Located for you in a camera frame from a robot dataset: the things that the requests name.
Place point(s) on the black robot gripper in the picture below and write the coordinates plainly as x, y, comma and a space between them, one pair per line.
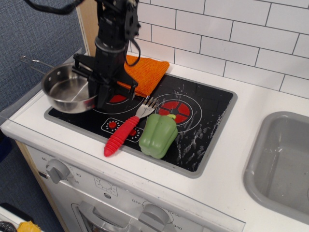
105, 74

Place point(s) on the stainless steel toy pan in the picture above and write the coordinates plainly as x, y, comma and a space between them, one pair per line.
66, 90

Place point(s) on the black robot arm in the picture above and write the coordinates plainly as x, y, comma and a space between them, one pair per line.
118, 25

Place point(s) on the orange folded cloth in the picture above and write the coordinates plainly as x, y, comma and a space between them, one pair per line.
148, 73

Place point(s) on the green toy bell pepper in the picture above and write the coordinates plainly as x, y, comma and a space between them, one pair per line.
158, 135

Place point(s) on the wooden side panel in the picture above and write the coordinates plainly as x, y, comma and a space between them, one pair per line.
87, 15

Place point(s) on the grey left oven knob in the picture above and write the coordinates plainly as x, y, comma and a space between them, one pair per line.
57, 170

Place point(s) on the grey oven knob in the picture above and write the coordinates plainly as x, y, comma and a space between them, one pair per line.
57, 170
154, 217

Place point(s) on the black toy stove top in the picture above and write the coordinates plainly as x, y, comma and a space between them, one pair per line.
201, 112

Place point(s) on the grey right oven knob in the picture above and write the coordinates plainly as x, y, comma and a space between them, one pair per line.
154, 217

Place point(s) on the yellow object at corner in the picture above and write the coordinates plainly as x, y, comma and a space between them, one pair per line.
28, 226

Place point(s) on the grey toy sink basin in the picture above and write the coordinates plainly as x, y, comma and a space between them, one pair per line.
277, 174

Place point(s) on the fork with red handle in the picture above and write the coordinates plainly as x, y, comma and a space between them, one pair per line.
121, 134

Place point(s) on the grey oven door handle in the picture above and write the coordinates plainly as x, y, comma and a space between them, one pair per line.
109, 219

